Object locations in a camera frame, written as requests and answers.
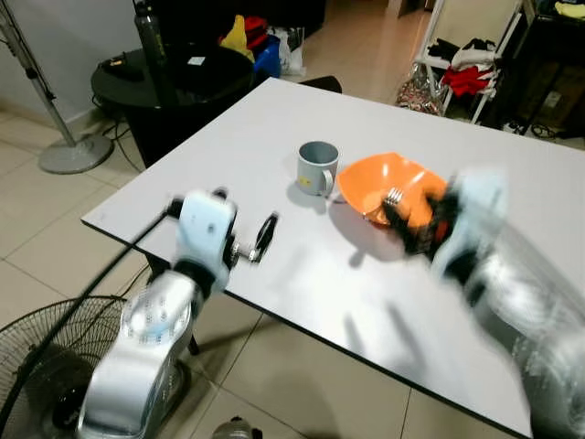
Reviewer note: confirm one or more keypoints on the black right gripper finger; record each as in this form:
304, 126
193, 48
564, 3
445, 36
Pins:
395, 218
416, 241

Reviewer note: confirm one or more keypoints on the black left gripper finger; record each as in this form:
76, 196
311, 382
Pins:
272, 234
260, 241

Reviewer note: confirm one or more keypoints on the silver metal fork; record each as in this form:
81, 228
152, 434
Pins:
395, 196

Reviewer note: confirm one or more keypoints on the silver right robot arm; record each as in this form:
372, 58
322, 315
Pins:
535, 347

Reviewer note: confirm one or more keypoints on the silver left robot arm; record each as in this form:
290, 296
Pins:
137, 366

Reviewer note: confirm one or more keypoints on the orange plastic bowl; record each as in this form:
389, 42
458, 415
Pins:
379, 183

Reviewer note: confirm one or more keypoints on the grey mug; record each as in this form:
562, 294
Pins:
315, 174

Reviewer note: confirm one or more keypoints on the white drying rack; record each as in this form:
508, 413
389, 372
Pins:
484, 105

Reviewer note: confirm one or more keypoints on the patterned brown bag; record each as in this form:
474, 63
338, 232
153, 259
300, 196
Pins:
420, 91

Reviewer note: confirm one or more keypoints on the red garment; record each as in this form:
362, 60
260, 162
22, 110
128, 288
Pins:
466, 80

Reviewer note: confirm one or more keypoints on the black chair back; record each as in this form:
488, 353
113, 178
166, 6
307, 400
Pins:
322, 84

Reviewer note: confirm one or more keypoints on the black round side table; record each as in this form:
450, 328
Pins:
196, 87

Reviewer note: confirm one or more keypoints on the blue bag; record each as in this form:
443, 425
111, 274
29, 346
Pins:
267, 57

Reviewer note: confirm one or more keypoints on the black shelf unit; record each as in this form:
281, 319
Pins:
548, 82

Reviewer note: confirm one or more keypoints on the black garment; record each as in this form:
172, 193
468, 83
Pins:
471, 46

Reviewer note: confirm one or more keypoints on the white plastic bag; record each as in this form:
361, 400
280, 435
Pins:
291, 50

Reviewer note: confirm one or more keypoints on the small white paper slip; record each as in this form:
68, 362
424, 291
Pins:
196, 61

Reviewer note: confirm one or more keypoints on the yellow cloth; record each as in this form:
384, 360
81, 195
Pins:
238, 38

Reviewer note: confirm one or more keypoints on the dark tall bottle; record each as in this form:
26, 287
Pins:
157, 55

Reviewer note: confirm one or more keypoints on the black floor fan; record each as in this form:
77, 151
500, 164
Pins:
55, 366

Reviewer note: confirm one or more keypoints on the black low cabinet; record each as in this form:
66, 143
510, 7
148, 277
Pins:
256, 11

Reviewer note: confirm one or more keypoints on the yellow item on shelf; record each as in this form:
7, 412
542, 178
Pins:
570, 9

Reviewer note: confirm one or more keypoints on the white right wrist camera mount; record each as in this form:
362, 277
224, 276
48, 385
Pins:
471, 219

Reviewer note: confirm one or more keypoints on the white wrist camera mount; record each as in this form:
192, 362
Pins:
471, 219
203, 229

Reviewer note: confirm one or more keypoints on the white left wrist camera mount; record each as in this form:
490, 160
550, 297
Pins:
203, 229

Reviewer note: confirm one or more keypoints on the grey pedestal fan stand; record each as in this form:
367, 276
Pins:
75, 154

